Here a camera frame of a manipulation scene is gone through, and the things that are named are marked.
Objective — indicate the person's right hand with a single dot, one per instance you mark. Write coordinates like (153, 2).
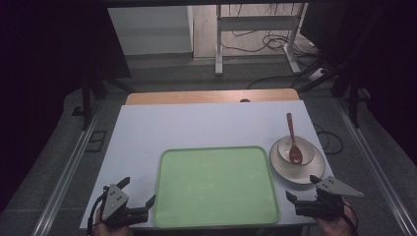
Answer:
(336, 227)

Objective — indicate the white metal desk frame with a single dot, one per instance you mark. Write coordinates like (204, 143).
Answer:
(255, 23)

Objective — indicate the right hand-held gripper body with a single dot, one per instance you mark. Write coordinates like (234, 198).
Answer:
(327, 203)

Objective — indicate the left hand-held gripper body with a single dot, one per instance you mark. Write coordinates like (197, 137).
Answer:
(113, 203)

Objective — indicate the person's left hand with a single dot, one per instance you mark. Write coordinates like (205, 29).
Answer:
(109, 231)

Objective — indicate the reddish brown wooden spoon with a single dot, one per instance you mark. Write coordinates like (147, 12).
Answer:
(291, 137)

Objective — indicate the aluminium floor rail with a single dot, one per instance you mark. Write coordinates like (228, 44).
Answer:
(65, 177)
(377, 170)

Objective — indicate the black metal stand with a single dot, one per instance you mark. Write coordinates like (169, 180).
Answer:
(352, 98)
(88, 98)

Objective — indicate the white bowl with dark rim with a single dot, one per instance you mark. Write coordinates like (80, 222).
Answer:
(305, 149)

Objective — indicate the grey white cabinet panel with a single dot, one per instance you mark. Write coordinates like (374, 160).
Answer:
(150, 29)

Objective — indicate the green plastic tray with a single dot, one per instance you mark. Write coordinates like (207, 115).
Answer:
(216, 187)

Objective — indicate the black floor plate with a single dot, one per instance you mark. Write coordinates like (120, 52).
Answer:
(96, 141)

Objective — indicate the white table board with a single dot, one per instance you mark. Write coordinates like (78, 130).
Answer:
(203, 124)

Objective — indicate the white power strip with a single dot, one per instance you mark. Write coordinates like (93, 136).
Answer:
(317, 74)

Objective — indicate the white plate with dark rim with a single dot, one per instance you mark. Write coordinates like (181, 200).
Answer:
(296, 173)

